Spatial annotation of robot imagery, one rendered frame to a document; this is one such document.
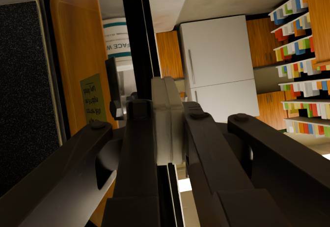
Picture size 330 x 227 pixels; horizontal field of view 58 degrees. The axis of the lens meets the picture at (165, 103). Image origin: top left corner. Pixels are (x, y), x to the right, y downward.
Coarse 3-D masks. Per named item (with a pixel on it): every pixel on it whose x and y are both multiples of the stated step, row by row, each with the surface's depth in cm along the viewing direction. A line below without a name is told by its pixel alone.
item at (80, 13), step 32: (64, 0) 41; (96, 0) 31; (64, 32) 43; (96, 32) 33; (64, 64) 45; (96, 64) 34; (128, 64) 27; (64, 96) 48; (96, 96) 36; (96, 224) 43
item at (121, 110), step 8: (112, 64) 26; (112, 72) 27; (112, 80) 27; (112, 88) 27; (112, 96) 28; (120, 96) 26; (128, 96) 28; (112, 104) 27; (120, 104) 26; (112, 112) 27; (120, 112) 27
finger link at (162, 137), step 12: (156, 84) 18; (156, 96) 16; (156, 108) 14; (156, 120) 14; (168, 120) 14; (156, 132) 14; (168, 132) 14; (156, 144) 14; (168, 144) 14; (156, 156) 15; (168, 156) 15
